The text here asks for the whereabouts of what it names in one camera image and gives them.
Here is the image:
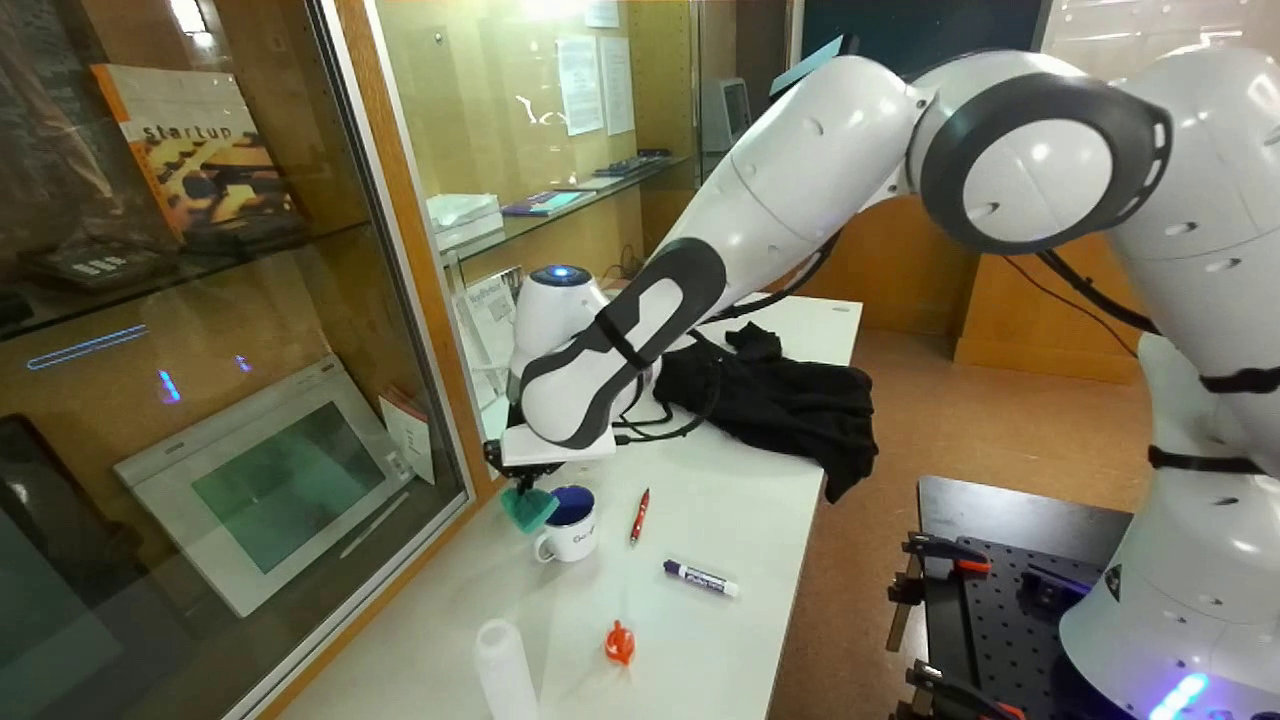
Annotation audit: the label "white framed green picture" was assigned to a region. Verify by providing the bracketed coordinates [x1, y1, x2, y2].
[111, 356, 419, 619]

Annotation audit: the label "teal flat book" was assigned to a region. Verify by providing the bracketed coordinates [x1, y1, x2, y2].
[503, 185, 599, 223]

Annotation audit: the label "white wall papers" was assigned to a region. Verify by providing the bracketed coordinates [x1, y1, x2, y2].
[554, 33, 642, 141]

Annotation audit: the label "white printed booklet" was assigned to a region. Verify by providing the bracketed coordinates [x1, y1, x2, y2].
[455, 265, 530, 403]

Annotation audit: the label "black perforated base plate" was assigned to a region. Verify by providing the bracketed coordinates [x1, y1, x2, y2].
[918, 476, 1135, 720]

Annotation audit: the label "black orange clamp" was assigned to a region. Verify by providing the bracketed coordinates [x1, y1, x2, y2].
[889, 660, 1032, 720]
[885, 526, 999, 654]

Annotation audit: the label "grey old monitor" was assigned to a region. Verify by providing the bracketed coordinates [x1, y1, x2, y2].
[701, 76, 762, 155]

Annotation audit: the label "green sponge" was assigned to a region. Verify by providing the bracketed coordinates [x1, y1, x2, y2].
[501, 483, 566, 539]

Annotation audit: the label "small white card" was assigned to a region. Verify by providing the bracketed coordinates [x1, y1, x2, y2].
[375, 388, 440, 487]

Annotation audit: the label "small orange plastic clip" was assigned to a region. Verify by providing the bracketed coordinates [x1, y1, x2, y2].
[599, 619, 642, 669]

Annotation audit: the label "white box on shelf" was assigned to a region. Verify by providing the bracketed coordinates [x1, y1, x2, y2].
[424, 192, 508, 253]

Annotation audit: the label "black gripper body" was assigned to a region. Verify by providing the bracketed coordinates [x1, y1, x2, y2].
[481, 434, 535, 487]

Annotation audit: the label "translucent white plastic cylinder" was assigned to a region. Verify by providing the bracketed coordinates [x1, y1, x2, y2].
[474, 615, 546, 720]

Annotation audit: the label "black camera on stand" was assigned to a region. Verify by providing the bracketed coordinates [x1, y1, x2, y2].
[770, 33, 849, 98]

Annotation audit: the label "white mug blue inside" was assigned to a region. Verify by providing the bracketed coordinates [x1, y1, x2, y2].
[534, 480, 603, 568]

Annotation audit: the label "black cloth bag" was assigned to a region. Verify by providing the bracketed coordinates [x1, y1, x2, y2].
[612, 318, 885, 507]

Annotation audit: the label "blue and white marker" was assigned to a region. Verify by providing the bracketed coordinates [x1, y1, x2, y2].
[659, 557, 740, 604]

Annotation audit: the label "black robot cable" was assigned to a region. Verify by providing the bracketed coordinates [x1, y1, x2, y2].
[1032, 244, 1164, 339]

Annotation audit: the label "orange patterned book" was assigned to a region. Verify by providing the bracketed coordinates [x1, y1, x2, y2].
[88, 64, 304, 257]

